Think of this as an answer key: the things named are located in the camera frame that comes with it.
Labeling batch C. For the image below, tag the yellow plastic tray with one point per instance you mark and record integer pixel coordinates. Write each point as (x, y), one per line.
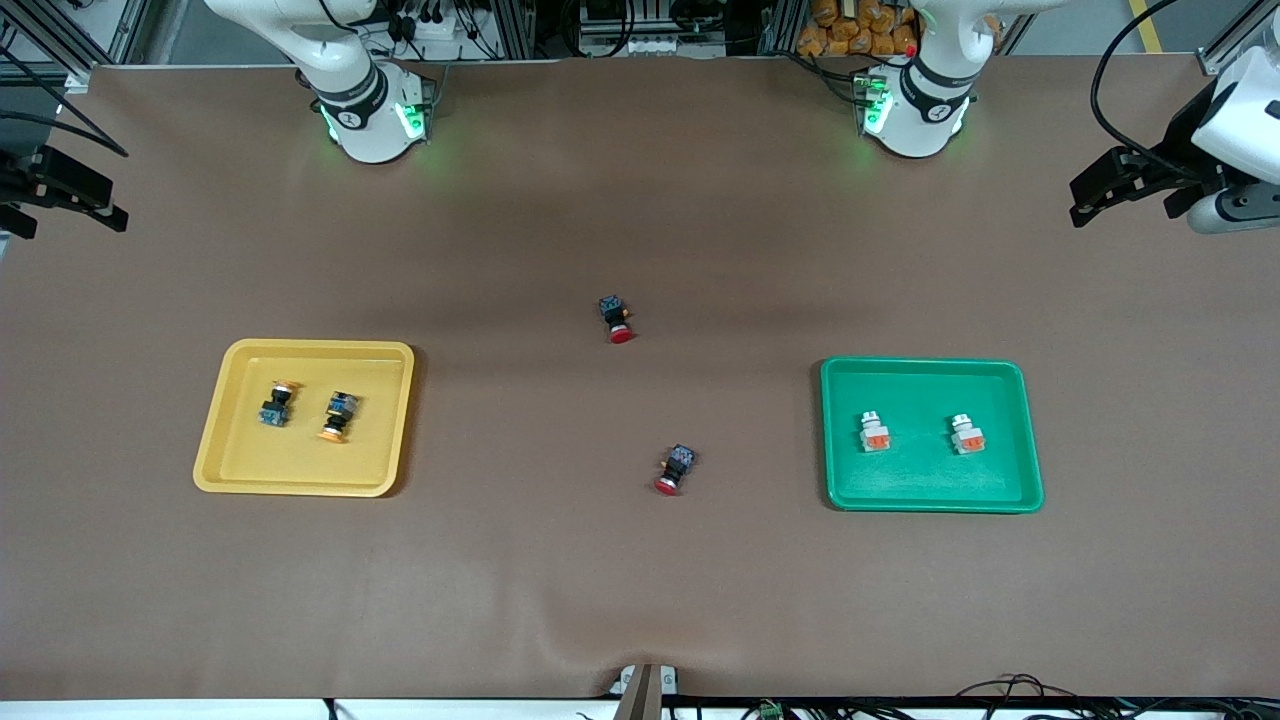
(305, 465)

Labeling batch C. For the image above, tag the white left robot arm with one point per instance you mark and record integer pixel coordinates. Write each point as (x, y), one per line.
(920, 120)

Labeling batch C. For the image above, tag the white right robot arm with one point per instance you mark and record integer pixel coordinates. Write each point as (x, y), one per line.
(365, 120)

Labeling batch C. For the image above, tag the green terminal connector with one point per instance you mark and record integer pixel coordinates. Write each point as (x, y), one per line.
(770, 711)

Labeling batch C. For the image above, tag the white power strip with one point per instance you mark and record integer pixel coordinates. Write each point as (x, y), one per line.
(435, 28)

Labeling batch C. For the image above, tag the brown table mat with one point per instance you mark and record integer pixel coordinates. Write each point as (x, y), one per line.
(640, 580)

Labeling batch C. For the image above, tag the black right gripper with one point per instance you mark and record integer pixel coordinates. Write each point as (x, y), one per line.
(20, 184)

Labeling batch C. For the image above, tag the aluminium frame profile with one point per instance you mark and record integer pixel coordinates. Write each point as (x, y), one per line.
(125, 25)
(1235, 35)

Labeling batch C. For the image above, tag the yellow mushroom push button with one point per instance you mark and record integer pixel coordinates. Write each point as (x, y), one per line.
(275, 404)
(340, 412)

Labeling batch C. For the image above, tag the front camera mount post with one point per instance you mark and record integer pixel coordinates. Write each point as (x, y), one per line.
(645, 695)

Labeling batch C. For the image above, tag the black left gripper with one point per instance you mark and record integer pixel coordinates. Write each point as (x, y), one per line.
(1180, 143)

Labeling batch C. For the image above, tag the green plastic tray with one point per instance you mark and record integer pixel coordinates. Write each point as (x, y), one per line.
(920, 480)

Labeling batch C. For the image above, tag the red mushroom push button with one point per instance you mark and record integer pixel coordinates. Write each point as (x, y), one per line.
(618, 318)
(677, 468)

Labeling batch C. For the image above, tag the heap of orange packets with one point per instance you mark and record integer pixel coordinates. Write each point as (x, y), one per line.
(850, 30)

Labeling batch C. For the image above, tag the white and orange push button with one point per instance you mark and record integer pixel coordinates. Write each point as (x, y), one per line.
(967, 435)
(875, 433)

